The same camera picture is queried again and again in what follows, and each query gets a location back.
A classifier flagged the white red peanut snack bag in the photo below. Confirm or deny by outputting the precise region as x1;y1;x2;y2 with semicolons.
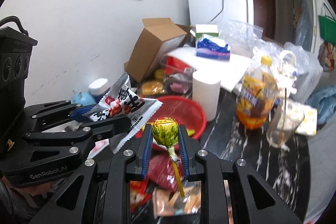
84;73;162;153

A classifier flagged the beige wafer snack packet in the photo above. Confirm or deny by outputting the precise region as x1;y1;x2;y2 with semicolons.
152;181;201;218

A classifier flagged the red gold snack bag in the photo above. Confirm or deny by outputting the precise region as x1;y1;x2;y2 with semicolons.
129;179;151;213

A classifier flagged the dark red triangular snack bag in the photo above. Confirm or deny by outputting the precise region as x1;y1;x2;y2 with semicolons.
146;153;178;192

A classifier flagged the yellow green lollipop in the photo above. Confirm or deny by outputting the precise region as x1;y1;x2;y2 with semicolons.
152;117;185;198

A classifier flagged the blue round humidifier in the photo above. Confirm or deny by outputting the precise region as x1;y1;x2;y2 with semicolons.
71;90;96;106

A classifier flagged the white lid supplement jar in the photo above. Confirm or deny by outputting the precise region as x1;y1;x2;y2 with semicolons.
88;78;110;103

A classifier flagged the yellow crumb snack bag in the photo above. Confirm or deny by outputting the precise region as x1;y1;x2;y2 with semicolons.
140;80;165;97

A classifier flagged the red plastic mesh basket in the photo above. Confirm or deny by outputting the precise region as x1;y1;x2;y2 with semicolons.
147;96;207;144

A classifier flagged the clear glass cup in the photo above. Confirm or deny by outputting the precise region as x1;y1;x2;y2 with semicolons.
266;99;305;148

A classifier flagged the iced tea bottle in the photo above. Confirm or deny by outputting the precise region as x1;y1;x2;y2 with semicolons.
236;55;278;130

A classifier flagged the smiley pattern paper packet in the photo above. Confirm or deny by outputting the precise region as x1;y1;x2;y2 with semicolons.
285;100;317;136

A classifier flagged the clear plastic container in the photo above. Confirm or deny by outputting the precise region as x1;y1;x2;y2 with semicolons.
160;56;195;97

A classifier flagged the white paper towel roll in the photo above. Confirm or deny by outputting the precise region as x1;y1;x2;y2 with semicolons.
193;70;221;122

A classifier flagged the white foam sheet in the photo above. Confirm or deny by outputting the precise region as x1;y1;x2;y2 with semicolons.
166;47;252;92

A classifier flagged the brown cardboard box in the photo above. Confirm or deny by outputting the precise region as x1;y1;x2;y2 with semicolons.
125;18;191;83

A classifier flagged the white water bottle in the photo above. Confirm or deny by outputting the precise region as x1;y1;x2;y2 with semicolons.
275;50;298;98

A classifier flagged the blue tissue pack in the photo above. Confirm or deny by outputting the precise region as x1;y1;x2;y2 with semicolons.
196;34;231;60

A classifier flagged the large clear zip bag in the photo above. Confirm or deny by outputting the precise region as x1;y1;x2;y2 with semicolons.
219;20;263;58

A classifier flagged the white mini fridge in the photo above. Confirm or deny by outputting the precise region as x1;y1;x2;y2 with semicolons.
188;0;254;27

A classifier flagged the green tote bag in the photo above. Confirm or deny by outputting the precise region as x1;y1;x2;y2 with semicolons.
319;3;336;46

